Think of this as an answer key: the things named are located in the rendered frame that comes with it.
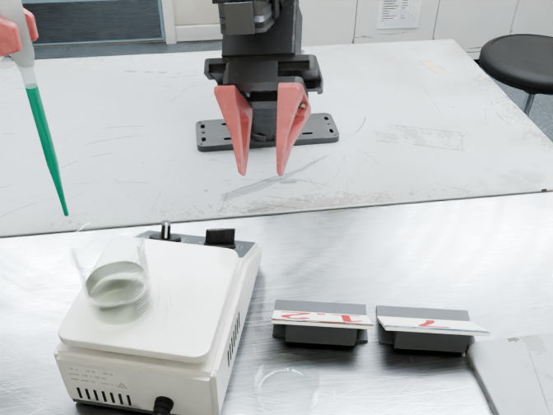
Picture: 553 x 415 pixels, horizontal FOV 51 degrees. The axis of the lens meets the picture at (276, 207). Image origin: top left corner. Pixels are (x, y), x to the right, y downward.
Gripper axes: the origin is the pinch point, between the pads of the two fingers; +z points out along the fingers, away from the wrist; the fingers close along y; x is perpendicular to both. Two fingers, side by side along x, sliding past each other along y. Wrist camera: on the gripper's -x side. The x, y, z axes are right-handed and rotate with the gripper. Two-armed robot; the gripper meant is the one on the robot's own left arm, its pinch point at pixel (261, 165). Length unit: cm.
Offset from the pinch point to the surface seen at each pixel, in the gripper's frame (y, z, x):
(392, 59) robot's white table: 11, -31, 50
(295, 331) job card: 3.2, 14.7, 3.1
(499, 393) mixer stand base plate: 20.8, 18.9, 3.5
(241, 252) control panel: -2.4, 7.6, 3.8
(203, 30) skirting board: -95, -139, 246
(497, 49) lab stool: 41, -63, 119
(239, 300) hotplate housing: -1.2, 12.2, -0.5
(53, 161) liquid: -9.2, 4.0, -18.0
